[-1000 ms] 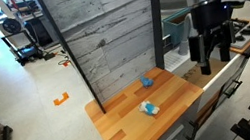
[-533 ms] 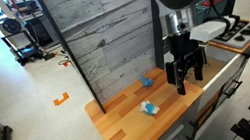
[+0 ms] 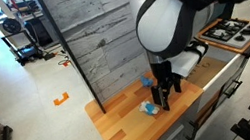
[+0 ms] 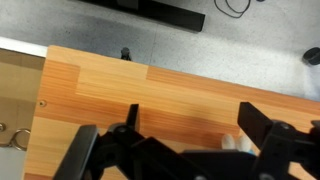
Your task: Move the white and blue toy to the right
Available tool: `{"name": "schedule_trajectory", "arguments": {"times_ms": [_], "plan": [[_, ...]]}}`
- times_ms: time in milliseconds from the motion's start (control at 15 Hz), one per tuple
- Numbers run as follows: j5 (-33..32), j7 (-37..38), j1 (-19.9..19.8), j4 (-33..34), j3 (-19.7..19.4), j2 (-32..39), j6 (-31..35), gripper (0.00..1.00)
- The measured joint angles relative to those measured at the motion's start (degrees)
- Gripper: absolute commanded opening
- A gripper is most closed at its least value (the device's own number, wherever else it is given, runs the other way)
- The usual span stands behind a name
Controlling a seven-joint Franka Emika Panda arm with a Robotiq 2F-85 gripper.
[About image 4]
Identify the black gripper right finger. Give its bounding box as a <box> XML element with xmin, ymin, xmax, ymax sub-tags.
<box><xmin>237</xmin><ymin>101</ymin><xmax>276</xmax><ymax>156</ymax></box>

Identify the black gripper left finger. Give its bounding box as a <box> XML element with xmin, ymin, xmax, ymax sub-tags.
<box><xmin>125</xmin><ymin>103</ymin><xmax>140</xmax><ymax>132</ymax></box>

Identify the white and blue toy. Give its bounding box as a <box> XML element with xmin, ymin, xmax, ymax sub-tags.
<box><xmin>221</xmin><ymin>133</ymin><xmax>258</xmax><ymax>156</ymax></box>

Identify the wooden kitchen counter block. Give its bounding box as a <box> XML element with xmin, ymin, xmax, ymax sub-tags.
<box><xmin>23</xmin><ymin>44</ymin><xmax>320</xmax><ymax>180</ymax></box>

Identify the black chair caster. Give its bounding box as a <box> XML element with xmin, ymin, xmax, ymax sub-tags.
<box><xmin>302</xmin><ymin>46</ymin><xmax>320</xmax><ymax>66</ymax></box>

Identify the black floor base bar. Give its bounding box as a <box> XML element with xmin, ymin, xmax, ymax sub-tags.
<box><xmin>79</xmin><ymin>0</ymin><xmax>206</xmax><ymax>33</ymax></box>

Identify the metal key ring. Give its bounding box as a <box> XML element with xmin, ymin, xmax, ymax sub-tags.
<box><xmin>7</xmin><ymin>127</ymin><xmax>32</xmax><ymax>152</ymax></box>

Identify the black floor cable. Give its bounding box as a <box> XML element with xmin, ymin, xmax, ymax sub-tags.
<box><xmin>213</xmin><ymin>0</ymin><xmax>252</xmax><ymax>20</ymax></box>

